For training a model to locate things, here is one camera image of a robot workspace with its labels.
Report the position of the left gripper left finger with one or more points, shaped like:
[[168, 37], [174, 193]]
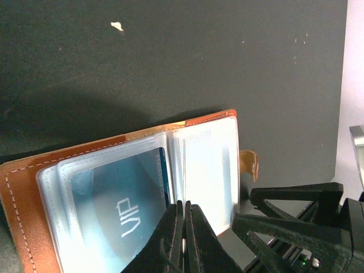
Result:
[[163, 251]]

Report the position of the brown leather card holder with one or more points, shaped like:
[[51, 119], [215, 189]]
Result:
[[204, 164]]

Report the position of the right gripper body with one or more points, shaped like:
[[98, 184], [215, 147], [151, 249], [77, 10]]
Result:
[[349, 220]]

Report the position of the blue VIP credit card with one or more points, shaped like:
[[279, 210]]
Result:
[[118, 206]]

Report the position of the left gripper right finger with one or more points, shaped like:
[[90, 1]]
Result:
[[203, 251]]

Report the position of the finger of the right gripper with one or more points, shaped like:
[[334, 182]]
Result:
[[330, 245], [327, 196]]

